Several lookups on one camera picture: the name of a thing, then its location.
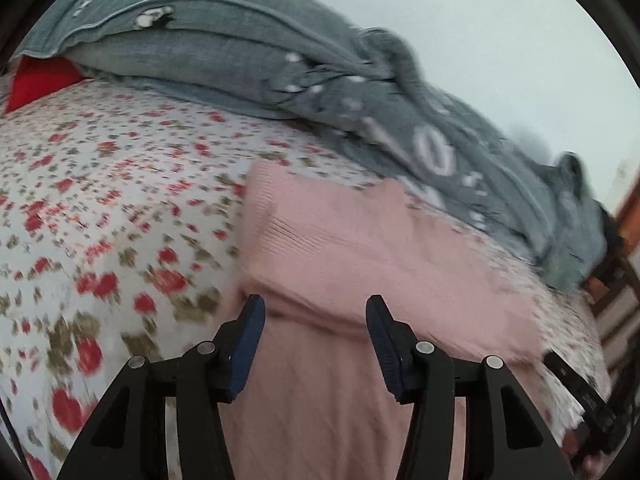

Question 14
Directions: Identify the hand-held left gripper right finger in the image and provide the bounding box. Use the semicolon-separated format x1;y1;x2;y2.
365;294;576;480

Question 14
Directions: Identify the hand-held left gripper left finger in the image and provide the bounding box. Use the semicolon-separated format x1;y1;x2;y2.
56;294;266;480

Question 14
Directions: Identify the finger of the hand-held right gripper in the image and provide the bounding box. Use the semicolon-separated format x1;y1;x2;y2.
543;350;617;423

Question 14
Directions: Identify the pink knitted sweater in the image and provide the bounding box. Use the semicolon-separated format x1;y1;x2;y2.
215;161;568;480

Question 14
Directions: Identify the black cloth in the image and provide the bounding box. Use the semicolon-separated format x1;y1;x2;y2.
600;207;626;251

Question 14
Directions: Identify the floral bed sheet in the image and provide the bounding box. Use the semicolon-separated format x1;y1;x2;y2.
0;72;616;480

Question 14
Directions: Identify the grey printed blanket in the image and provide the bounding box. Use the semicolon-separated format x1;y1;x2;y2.
11;0;608;292

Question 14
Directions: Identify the red pillow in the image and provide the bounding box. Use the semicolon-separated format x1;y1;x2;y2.
4;56;87;113

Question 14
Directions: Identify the dark wooden bed frame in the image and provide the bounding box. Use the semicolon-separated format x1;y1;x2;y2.
582;180;640;411

